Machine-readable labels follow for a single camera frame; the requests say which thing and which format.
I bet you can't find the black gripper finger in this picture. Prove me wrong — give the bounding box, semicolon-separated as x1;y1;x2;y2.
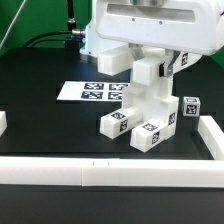
129;44;145;61
159;49;180;78

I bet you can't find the white chair seat plate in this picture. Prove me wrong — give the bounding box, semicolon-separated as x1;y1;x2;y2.
122;77;179;139

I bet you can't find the white chair backrest frame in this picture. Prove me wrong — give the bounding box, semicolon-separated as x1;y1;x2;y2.
98;45;201;86

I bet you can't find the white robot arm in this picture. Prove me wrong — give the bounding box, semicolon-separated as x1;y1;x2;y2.
92;0;224;77

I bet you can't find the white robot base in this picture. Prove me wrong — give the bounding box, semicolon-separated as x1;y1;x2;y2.
80;23;99;57

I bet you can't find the white marker base plate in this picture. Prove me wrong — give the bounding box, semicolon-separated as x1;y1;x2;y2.
57;81;128;102

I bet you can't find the white fence right wall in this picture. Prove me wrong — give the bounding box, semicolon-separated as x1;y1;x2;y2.
198;116;224;161

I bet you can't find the white fence wall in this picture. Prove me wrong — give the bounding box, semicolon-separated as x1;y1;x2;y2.
0;111;7;136
198;116;224;161
0;156;224;188

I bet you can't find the black cable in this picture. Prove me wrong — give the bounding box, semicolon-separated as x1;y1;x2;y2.
24;29;87;48

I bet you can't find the white fence left wall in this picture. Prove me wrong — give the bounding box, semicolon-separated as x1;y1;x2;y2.
0;111;7;136

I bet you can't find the white fence front wall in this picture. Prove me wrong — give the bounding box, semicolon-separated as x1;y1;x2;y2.
0;156;224;188

